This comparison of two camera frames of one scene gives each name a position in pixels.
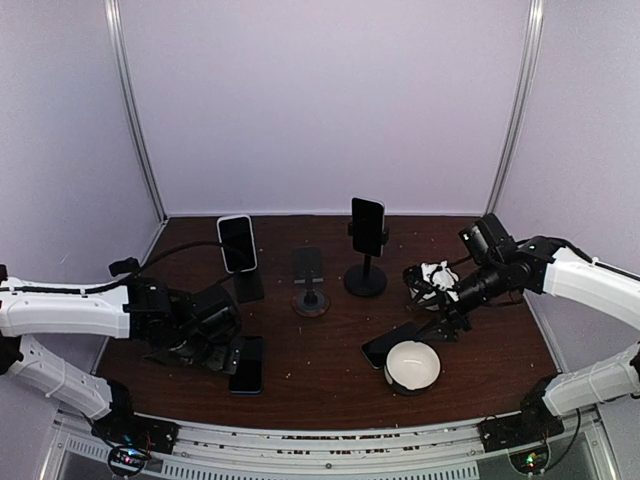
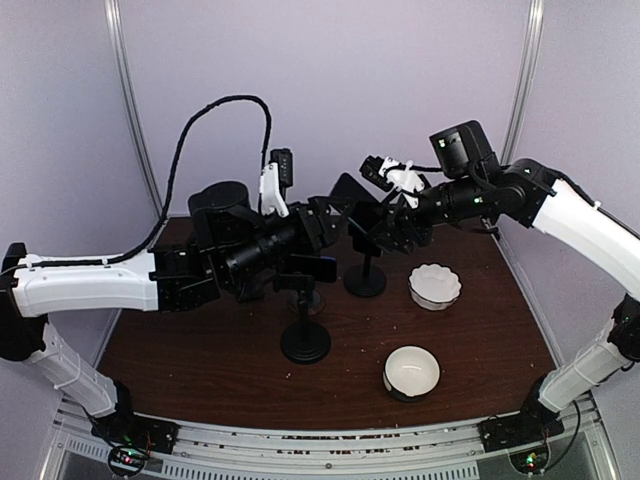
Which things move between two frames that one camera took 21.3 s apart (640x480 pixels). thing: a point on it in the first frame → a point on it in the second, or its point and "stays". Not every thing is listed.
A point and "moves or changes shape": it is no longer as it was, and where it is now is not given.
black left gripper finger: x=233 y=353 → x=332 y=206
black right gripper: x=442 y=320 → x=397 y=224
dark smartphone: x=375 y=349 → x=350 y=193
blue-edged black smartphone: x=249 y=376 → x=323 y=268
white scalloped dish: x=437 y=277 stays
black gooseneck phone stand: x=121 y=267 moves or changes shape
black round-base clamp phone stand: x=366 y=280 stays
